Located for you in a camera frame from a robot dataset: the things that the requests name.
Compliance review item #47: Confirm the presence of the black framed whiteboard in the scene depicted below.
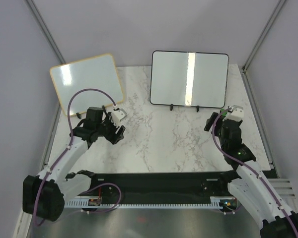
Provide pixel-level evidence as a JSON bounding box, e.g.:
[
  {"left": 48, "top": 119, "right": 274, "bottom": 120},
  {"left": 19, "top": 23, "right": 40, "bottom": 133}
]
[{"left": 149, "top": 51, "right": 229, "bottom": 109}]

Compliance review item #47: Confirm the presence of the green whiteboard eraser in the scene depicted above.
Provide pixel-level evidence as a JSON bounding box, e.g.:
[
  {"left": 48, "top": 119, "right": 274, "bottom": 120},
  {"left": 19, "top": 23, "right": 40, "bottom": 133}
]
[{"left": 220, "top": 108, "right": 230, "bottom": 117}]

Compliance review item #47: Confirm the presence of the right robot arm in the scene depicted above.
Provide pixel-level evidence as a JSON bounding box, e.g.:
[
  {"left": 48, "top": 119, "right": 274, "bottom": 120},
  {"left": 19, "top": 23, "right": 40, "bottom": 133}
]
[{"left": 204, "top": 107, "right": 298, "bottom": 238}]

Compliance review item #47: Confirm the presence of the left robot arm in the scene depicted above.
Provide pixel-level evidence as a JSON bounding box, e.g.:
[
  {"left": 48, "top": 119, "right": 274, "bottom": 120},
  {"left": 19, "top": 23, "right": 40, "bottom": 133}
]
[{"left": 22, "top": 107, "right": 127, "bottom": 222}]

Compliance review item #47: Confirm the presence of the wood framed whiteboard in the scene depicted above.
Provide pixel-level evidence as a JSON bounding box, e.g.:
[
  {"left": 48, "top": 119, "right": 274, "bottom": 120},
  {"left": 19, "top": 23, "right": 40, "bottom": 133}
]
[{"left": 50, "top": 53, "right": 125, "bottom": 116}]

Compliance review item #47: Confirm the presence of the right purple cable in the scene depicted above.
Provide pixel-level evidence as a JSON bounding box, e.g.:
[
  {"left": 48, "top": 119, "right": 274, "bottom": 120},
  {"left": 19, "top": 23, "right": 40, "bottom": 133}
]
[{"left": 210, "top": 107, "right": 298, "bottom": 238}]

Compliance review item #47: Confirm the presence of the purple cable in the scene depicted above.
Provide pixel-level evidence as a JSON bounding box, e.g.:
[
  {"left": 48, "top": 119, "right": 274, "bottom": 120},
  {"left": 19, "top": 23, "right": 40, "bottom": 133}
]
[
  {"left": 210, "top": 107, "right": 298, "bottom": 238},
  {"left": 32, "top": 88, "right": 120, "bottom": 228}
]

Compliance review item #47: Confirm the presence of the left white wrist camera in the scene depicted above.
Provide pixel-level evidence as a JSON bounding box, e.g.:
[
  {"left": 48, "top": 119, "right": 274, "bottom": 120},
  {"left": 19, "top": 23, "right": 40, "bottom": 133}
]
[{"left": 111, "top": 105, "right": 127, "bottom": 125}]

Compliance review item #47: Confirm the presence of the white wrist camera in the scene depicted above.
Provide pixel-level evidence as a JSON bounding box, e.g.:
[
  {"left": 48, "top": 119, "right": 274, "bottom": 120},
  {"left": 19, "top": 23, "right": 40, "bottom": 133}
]
[
  {"left": 225, "top": 105, "right": 244, "bottom": 122},
  {"left": 111, "top": 105, "right": 127, "bottom": 125}
]

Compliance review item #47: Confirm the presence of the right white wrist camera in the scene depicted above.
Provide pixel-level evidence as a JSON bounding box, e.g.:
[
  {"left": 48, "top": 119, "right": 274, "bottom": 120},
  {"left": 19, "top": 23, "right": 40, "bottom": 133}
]
[{"left": 225, "top": 105, "right": 244, "bottom": 122}]

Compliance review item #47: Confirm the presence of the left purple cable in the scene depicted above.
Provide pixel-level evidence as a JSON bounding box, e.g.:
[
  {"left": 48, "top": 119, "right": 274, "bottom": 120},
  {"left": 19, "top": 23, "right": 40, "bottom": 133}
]
[{"left": 32, "top": 88, "right": 120, "bottom": 228}]

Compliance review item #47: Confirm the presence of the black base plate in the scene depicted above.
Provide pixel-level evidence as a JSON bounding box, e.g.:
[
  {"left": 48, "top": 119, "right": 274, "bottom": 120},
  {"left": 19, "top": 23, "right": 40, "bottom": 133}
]
[{"left": 80, "top": 171, "right": 231, "bottom": 204}]

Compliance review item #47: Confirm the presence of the aluminium front rail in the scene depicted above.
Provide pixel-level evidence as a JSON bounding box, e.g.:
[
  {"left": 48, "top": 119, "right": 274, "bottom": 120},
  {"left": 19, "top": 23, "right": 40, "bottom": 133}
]
[{"left": 268, "top": 178, "right": 295, "bottom": 197}]

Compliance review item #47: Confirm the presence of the white slotted cable duct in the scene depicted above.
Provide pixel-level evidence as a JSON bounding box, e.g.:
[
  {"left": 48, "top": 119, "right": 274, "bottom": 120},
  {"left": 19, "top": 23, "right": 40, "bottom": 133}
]
[{"left": 65, "top": 197, "right": 223, "bottom": 209}]

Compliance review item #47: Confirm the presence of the right aluminium frame post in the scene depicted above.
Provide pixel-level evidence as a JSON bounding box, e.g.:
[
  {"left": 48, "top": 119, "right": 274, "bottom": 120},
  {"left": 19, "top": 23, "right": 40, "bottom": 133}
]
[{"left": 240, "top": 0, "right": 288, "bottom": 74}]

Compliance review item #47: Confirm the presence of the aluminium frame post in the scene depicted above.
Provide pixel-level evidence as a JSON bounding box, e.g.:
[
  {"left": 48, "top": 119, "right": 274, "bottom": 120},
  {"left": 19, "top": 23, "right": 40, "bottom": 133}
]
[
  {"left": 24, "top": 0, "right": 66, "bottom": 64},
  {"left": 240, "top": 0, "right": 288, "bottom": 74}
]

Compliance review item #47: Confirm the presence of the left aluminium frame post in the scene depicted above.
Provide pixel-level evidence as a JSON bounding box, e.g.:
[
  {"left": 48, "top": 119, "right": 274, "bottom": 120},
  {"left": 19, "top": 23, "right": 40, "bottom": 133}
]
[{"left": 24, "top": 0, "right": 66, "bottom": 64}]

